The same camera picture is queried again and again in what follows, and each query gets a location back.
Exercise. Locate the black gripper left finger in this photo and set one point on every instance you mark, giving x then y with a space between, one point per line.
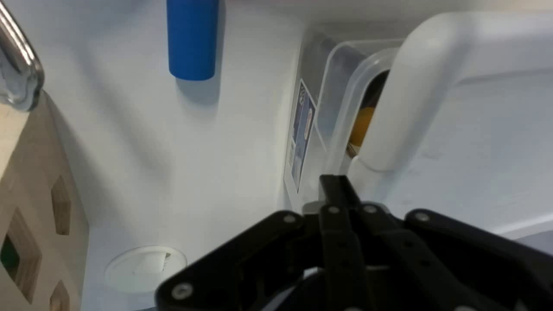
339 259

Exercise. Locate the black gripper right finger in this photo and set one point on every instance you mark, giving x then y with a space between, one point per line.
460 270

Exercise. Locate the white plastic lid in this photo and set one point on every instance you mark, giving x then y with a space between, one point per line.
472 126

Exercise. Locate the clear plastic container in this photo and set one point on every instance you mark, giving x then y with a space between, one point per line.
328 87

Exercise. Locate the orange dotted disc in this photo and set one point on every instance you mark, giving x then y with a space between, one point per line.
361 130

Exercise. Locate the white flat disc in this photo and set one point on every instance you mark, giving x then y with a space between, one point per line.
144 270

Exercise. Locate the blue cylinder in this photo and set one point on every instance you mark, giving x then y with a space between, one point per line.
192 40

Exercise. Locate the wooden shape sorter cube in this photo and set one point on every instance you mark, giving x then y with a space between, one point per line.
35 190

